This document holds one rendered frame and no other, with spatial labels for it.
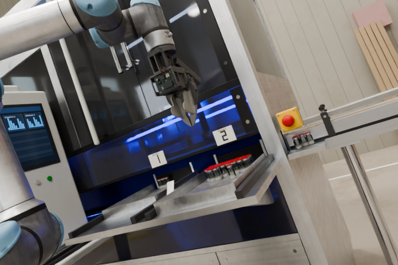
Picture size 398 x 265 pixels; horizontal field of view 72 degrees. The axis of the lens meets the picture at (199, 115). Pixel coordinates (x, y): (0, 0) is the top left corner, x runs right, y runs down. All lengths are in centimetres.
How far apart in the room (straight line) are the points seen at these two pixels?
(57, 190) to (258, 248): 93
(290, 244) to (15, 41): 104
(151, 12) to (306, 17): 401
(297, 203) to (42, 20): 94
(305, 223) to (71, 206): 105
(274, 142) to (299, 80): 351
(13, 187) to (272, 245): 87
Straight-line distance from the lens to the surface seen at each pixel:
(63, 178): 152
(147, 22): 74
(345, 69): 454
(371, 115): 113
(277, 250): 118
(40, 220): 78
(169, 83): 67
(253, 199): 67
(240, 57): 106
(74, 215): 152
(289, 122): 98
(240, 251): 123
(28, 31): 67
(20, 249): 68
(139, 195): 130
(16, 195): 79
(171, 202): 80
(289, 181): 106
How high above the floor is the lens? 105
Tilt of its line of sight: 4 degrees up
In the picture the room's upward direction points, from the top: 20 degrees counter-clockwise
